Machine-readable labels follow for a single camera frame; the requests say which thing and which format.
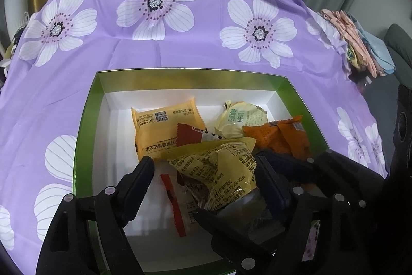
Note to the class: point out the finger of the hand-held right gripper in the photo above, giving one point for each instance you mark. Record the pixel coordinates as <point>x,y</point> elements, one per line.
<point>225,233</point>
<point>338,168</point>

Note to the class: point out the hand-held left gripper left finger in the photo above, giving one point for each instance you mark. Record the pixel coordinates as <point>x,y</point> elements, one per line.
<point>138,191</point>

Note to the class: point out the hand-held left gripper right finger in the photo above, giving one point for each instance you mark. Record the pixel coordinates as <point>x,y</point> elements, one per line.
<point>273,191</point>

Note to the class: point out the red-edged clear snack packet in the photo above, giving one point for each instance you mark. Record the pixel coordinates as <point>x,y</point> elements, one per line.
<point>172,197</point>

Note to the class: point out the orange seed packet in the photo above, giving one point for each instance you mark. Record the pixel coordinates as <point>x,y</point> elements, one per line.
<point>276,136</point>

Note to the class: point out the yellow pastry packet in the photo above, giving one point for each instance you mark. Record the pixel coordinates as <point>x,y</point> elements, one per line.
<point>161,133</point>

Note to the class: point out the gold snack packet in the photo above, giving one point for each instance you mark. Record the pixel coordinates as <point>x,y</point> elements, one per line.
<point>212,165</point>

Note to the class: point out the red snack packet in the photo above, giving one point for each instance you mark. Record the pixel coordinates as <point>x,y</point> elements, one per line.
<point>188,135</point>

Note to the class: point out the pale green-yellow snack packet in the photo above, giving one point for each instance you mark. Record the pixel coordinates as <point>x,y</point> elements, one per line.
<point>238,120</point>

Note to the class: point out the green cardboard box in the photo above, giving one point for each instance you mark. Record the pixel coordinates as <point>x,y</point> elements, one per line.
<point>90,107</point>

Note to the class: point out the dark cloth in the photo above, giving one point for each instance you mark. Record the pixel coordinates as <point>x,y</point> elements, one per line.
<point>360,80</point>

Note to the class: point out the light blue folded cloth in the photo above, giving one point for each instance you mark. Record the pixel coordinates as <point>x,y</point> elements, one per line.
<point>378,52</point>

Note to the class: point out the folded pile of clothes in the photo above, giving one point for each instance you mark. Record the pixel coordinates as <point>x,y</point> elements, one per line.
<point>341,30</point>

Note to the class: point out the purple floral cloth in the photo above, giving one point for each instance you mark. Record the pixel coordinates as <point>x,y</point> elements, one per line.
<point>193,52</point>

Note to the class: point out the white board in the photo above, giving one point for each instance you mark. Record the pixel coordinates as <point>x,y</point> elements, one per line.
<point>17,7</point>

